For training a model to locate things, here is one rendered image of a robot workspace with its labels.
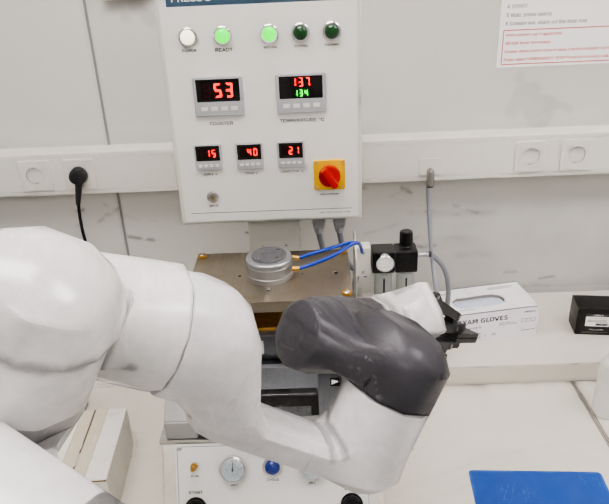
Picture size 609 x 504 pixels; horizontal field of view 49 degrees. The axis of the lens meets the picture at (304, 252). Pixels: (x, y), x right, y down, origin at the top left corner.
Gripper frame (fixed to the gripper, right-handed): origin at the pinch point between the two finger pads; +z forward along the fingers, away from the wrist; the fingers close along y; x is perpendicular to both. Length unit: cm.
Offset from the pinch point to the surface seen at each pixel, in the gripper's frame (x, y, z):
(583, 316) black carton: -1, -4, 60
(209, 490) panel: -21.6, 35.0, -18.3
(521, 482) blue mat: 8.9, 23.8, 24.9
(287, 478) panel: -13.4, 29.5, -11.2
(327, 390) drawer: -15.0, 15.9, -5.9
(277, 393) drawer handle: -16.8, 16.6, -15.8
